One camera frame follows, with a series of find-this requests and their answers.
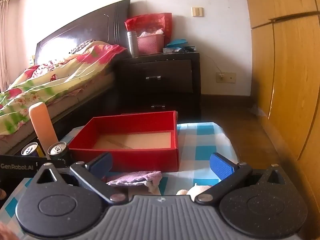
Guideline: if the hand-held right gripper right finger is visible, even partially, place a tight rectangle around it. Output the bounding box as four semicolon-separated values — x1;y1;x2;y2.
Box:
195;152;288;204

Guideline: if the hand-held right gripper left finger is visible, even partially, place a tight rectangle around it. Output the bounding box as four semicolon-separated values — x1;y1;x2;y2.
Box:
31;152;129;204

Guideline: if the pink pig plush toy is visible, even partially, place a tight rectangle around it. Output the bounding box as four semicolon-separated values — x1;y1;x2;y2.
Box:
176;183;213;202

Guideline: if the purple knitted cloth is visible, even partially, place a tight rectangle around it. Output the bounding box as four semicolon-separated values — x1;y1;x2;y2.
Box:
106;170;163;194

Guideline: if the red cardboard box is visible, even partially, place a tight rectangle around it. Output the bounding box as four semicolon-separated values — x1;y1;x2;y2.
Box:
68;110;180;173

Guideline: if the blue drink can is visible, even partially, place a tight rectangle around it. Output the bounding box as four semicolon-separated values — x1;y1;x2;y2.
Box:
20;142;47;158

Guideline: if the blue white checked tablecloth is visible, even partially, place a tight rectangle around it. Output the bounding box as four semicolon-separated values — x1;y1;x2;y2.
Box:
0;122;240;240

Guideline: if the dark green drink can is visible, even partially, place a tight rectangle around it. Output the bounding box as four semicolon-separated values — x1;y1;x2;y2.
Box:
47;141;73;168

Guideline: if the peach plastic bottle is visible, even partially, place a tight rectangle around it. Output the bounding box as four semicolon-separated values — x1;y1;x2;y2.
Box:
28;102;59;155

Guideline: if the dark wooden bed base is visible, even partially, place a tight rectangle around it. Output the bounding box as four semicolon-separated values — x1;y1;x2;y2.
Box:
0;72;122;155

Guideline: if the white paper scrap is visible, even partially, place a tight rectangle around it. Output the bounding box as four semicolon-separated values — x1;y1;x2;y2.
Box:
252;104;266;117

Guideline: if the dark wooden nightstand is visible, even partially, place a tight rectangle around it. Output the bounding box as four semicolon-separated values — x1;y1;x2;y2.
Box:
115;51;202;123

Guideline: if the floral bed blanket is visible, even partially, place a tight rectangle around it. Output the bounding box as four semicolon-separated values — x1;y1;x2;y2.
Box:
0;39;128;137

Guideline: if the yellow wooden wardrobe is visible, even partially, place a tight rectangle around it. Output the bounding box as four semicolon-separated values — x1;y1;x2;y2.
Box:
242;0;320;205

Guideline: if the dark clutter pile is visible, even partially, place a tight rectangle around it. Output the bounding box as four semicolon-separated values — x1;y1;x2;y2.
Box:
178;45;197;54

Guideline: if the steel thermos flask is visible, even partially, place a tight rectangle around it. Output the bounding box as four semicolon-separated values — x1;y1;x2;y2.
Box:
127;31;139;58

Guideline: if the beige curtain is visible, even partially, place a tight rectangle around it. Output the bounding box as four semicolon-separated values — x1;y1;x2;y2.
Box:
0;0;10;93

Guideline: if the pink plastic basket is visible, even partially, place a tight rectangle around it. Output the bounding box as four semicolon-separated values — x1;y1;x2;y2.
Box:
137;34;165;55

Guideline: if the blue folded paper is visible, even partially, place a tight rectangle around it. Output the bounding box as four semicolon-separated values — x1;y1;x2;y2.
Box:
166;38;188;48

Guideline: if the dark wooden headboard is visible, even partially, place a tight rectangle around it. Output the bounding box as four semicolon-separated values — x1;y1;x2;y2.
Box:
34;0;131;65

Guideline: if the white tissue paper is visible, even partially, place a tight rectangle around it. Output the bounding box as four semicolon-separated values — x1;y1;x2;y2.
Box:
139;29;164;38

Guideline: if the red plastic bag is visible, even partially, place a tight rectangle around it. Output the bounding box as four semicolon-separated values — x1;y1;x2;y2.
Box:
124;12;173;48

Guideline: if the beige wall outlet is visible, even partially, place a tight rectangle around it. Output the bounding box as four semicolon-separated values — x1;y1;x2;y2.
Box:
216;72;237;84

